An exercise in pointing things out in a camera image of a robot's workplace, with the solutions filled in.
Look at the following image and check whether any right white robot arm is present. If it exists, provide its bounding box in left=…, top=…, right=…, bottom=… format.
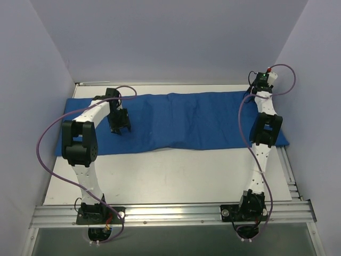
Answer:
left=236, top=68, right=283, bottom=220

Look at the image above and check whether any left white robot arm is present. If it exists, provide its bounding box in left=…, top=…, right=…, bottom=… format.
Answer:
left=61, top=88, right=131, bottom=223

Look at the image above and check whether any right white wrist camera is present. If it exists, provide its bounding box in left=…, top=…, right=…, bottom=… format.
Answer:
left=266, top=67, right=278, bottom=87

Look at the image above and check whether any back aluminium rail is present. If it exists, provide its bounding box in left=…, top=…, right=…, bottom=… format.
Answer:
left=75, top=81, right=247, bottom=86

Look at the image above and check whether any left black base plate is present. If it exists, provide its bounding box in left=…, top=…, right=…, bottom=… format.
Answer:
left=76, top=204, right=121, bottom=225

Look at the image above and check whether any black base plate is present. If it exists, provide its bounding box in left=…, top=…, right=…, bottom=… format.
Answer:
left=76, top=204, right=121, bottom=225
left=220, top=204, right=268, bottom=222

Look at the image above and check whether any front aluminium rail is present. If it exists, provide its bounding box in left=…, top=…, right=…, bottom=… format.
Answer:
left=30, top=201, right=317, bottom=228

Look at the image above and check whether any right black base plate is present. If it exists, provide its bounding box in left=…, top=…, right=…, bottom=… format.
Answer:
left=220, top=204, right=268, bottom=222

